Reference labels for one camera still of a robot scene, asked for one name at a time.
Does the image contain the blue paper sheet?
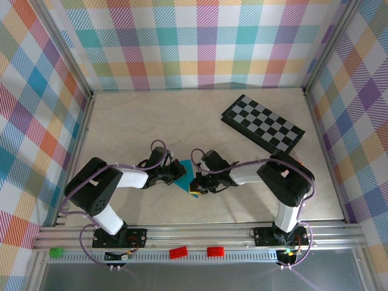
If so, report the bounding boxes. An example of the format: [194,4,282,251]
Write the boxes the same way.
[172,159,201,199]

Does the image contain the grey metal sheet panel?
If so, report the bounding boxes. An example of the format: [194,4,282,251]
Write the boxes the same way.
[39,263,364,291]

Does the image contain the black grey folding chessboard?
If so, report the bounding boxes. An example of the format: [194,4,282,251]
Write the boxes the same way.
[220,94,306,155]

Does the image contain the small right connector board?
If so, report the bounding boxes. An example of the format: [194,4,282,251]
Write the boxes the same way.
[277,248,299,264]

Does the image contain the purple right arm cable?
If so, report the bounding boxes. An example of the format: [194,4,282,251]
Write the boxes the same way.
[190,147,318,270]

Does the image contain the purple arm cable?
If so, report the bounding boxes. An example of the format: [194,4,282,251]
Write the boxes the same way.
[190,147,318,270]
[59,139,172,270]

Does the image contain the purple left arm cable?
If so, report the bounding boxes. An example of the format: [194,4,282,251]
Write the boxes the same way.
[59,139,172,270]

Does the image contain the aluminium mounting rail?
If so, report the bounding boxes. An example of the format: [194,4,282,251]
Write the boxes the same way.
[32,222,364,252]

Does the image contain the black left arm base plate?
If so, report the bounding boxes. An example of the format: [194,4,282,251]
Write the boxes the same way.
[92,227,149,249]

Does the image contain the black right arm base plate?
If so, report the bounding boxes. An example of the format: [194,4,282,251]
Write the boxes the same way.
[253,226,310,247]

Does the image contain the grey slotted cable duct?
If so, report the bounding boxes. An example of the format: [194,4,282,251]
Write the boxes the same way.
[48,250,304,264]

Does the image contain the aluminium table edge rail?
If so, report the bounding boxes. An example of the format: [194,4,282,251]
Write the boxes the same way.
[53,93,96,227]
[302,86,348,225]

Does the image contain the aluminium frame post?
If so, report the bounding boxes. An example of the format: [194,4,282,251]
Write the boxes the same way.
[302,0,364,93]
[28,0,96,101]

